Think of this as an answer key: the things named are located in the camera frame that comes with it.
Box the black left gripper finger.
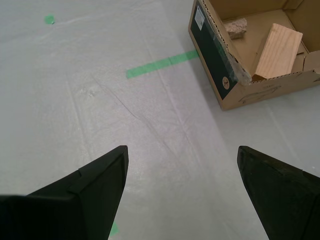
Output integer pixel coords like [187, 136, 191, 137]
[236, 145, 320, 240]
[0, 145, 129, 240]

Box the cardboard box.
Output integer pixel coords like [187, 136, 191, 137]
[187, 0, 320, 111]

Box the light wooden block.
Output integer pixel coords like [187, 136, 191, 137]
[250, 23, 304, 81]

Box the speckled granite rock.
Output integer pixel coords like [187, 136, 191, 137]
[222, 17, 249, 41]

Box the white table cover sheet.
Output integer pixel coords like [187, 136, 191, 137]
[0, 0, 320, 240]

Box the long green tape strip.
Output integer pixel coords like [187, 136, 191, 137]
[125, 49, 200, 80]

